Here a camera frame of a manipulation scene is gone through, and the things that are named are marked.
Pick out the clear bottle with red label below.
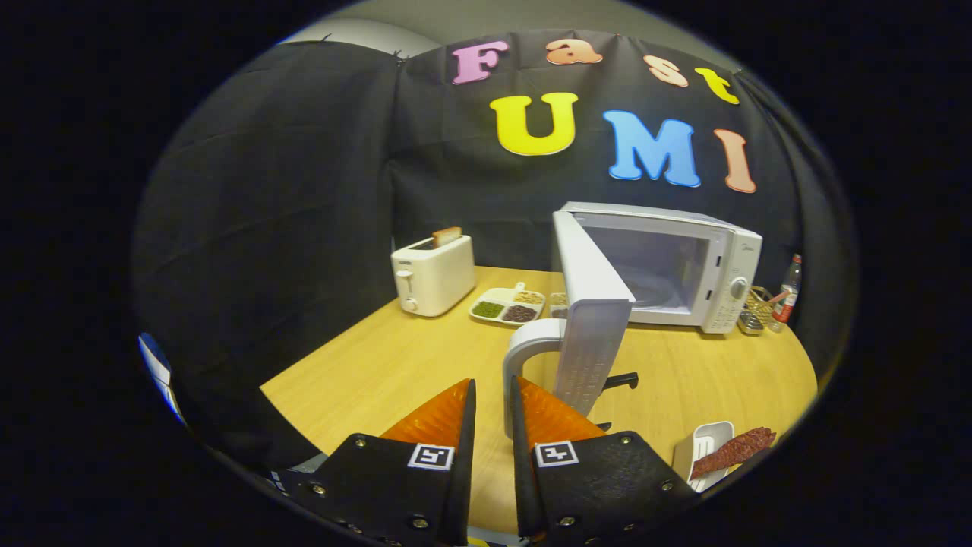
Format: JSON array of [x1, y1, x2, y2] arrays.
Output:
[[771, 254, 803, 334]]

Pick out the metal wire basket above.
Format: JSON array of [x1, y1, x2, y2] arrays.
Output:
[[737, 286, 783, 335]]

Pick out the cream pop-up toaster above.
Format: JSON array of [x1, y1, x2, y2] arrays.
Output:
[[390, 234, 477, 318]]

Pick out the white toaster oven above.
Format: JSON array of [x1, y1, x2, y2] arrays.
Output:
[[503, 201, 764, 440]]

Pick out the white divided bean dish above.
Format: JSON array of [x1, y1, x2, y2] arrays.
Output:
[[469, 283, 547, 327]]

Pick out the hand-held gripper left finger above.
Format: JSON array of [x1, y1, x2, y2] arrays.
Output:
[[270, 378, 478, 547]]

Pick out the brown dried meat strip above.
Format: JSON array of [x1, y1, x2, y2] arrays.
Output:
[[690, 426, 778, 480]]

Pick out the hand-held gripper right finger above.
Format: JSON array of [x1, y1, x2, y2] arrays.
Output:
[[510, 375, 703, 547]]

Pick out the small white ribbed tray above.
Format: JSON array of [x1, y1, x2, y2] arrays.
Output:
[[672, 421, 736, 493]]

